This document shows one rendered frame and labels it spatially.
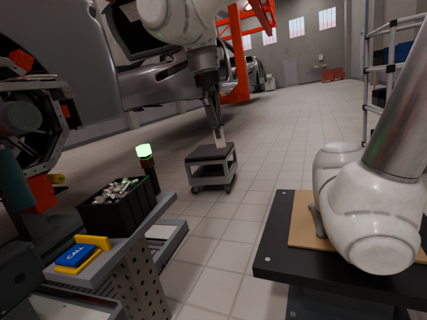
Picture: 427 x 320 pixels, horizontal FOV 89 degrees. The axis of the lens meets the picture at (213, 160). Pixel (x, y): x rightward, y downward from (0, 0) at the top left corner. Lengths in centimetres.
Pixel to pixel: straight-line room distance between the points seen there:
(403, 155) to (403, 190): 6
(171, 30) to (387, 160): 48
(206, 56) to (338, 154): 45
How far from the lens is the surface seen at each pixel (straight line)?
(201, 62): 64
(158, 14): 47
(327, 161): 69
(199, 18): 50
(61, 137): 145
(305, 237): 79
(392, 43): 176
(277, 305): 102
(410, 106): 50
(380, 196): 52
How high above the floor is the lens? 81
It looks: 17 degrees down
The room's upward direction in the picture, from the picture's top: 11 degrees counter-clockwise
